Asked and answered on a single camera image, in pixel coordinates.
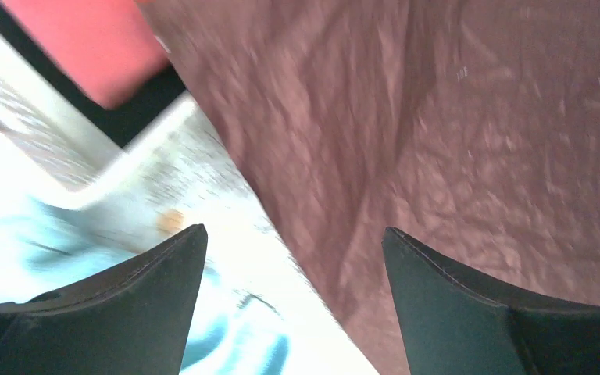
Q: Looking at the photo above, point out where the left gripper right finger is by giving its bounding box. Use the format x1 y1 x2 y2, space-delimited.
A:
382 227 600 374

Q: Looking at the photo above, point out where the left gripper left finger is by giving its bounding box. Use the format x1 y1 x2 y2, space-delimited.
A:
0 224 208 374

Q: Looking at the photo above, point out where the dark red wrapping paper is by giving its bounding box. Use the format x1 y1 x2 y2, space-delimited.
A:
140 1 600 374

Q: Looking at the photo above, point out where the floral patterned tablecloth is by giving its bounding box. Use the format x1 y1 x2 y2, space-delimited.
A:
85 115 374 374

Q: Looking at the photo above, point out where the light blue cloth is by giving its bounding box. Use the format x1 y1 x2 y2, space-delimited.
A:
0 198 291 374

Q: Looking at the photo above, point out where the white plastic basket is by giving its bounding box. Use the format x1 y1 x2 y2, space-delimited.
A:
0 36 199 214

